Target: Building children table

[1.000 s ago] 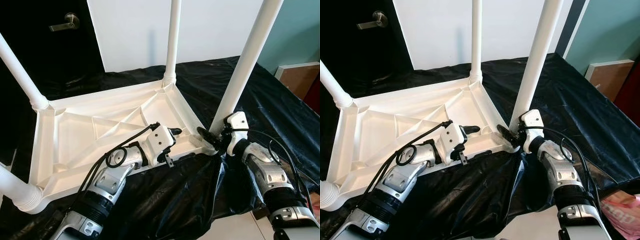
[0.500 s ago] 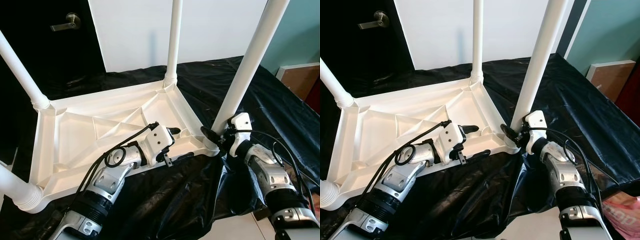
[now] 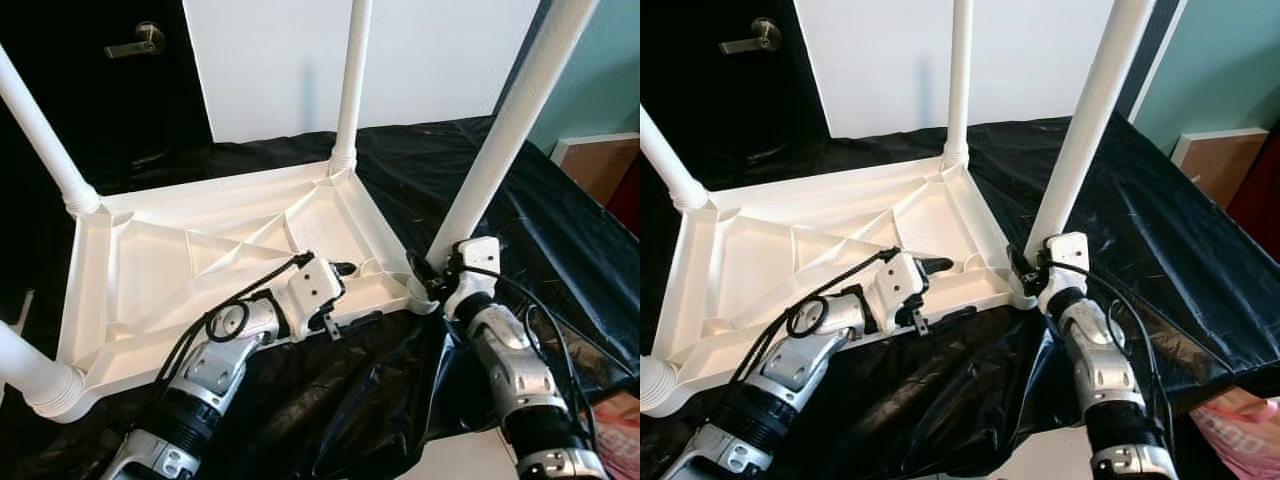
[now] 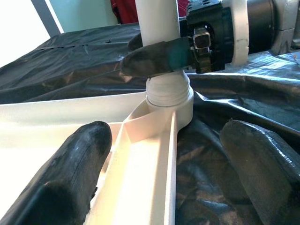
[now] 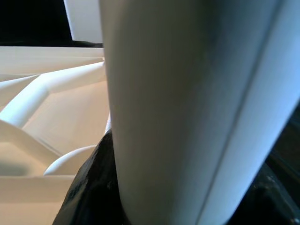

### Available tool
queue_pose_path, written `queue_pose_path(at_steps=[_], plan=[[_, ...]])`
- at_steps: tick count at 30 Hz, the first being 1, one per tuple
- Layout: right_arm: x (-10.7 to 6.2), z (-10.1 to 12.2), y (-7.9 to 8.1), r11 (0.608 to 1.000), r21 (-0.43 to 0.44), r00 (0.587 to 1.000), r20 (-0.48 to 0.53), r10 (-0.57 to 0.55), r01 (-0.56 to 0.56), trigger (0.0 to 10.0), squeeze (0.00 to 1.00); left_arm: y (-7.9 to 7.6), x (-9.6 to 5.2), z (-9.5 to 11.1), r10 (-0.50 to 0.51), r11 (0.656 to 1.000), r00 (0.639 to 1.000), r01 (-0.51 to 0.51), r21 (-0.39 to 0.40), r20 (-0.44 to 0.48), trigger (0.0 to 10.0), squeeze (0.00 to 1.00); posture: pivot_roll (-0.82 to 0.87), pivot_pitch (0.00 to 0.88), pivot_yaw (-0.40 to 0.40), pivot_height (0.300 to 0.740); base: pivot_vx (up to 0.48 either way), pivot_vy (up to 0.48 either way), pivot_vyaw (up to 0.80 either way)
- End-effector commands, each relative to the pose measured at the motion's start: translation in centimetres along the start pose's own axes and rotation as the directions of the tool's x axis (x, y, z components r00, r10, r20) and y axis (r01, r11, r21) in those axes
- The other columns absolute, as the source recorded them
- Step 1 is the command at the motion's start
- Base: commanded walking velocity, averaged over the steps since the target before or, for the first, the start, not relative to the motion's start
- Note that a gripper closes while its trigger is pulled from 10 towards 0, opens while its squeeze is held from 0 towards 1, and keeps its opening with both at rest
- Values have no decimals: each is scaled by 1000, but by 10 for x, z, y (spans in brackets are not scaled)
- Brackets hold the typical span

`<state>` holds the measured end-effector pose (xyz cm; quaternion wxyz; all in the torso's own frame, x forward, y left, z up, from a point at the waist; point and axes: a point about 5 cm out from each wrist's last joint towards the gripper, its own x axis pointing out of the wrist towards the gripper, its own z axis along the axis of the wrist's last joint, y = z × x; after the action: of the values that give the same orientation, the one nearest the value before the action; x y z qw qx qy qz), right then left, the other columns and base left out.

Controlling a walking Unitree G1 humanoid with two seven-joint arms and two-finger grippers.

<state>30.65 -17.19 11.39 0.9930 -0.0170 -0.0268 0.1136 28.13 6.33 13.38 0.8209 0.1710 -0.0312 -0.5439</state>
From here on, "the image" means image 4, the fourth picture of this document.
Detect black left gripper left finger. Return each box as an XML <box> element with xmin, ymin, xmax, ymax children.
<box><xmin>0</xmin><ymin>120</ymin><xmax>113</xmax><ymax>225</ymax></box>

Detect white plastic table leg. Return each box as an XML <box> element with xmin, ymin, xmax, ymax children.
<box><xmin>135</xmin><ymin>0</ymin><xmax>195</xmax><ymax>107</ymax></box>

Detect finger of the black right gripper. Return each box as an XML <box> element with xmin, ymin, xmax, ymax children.
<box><xmin>120</xmin><ymin>37</ymin><xmax>195</xmax><ymax>77</ymax></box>
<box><xmin>127</xmin><ymin>32</ymin><xmax>144</xmax><ymax>52</ymax></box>

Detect black plastic table cover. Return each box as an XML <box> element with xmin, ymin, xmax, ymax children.
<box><xmin>0</xmin><ymin>22</ymin><xmax>300</xmax><ymax>225</ymax></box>

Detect red hanging coat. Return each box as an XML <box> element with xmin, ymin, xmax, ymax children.
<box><xmin>110</xmin><ymin>0</ymin><xmax>188</xmax><ymax>24</ymax></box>

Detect white plastic table top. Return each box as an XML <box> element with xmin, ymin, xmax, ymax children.
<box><xmin>0</xmin><ymin>90</ymin><xmax>195</xmax><ymax>225</ymax></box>

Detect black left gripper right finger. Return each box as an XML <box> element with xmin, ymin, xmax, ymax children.
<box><xmin>220</xmin><ymin>118</ymin><xmax>300</xmax><ymax>225</ymax></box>

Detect dark grey wall post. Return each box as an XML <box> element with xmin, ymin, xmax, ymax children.
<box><xmin>30</xmin><ymin>0</ymin><xmax>65</xmax><ymax>38</ymax></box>

